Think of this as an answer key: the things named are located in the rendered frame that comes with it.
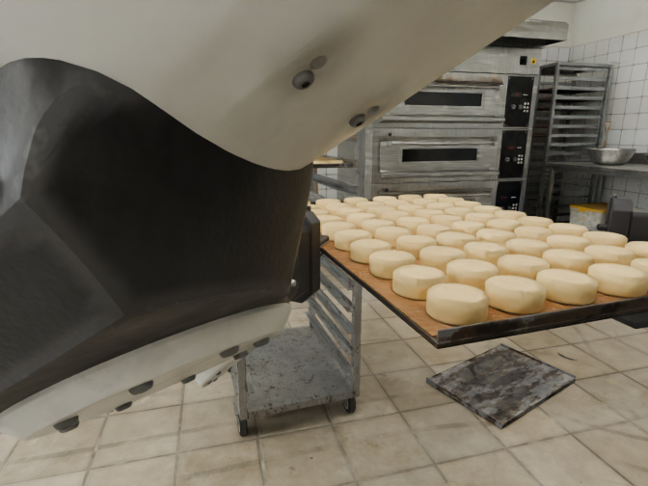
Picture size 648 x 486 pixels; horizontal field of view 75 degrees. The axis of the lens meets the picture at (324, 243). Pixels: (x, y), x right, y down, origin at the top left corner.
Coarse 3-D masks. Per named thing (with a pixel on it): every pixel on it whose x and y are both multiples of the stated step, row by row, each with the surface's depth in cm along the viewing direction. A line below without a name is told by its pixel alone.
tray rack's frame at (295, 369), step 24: (288, 336) 215; (312, 336) 215; (264, 360) 192; (288, 360) 192; (312, 360) 192; (336, 360) 192; (264, 384) 174; (288, 384) 174; (312, 384) 174; (336, 384) 174; (264, 408) 158; (288, 408) 161
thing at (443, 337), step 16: (368, 288) 42; (384, 304) 38; (608, 304) 35; (624, 304) 36; (640, 304) 36; (496, 320) 32; (512, 320) 32; (528, 320) 33; (544, 320) 33; (560, 320) 34; (576, 320) 34; (592, 320) 35; (448, 336) 30; (464, 336) 31; (480, 336) 31; (496, 336) 32
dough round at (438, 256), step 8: (424, 248) 49; (432, 248) 49; (440, 248) 49; (448, 248) 49; (456, 248) 49; (424, 256) 47; (432, 256) 46; (440, 256) 46; (448, 256) 46; (456, 256) 46; (464, 256) 46; (424, 264) 47; (432, 264) 46; (440, 264) 46
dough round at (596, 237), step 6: (582, 234) 57; (588, 234) 55; (594, 234) 55; (600, 234) 55; (606, 234) 55; (612, 234) 55; (618, 234) 55; (594, 240) 54; (600, 240) 54; (606, 240) 53; (612, 240) 53; (618, 240) 53; (624, 240) 53; (618, 246) 53; (624, 246) 53
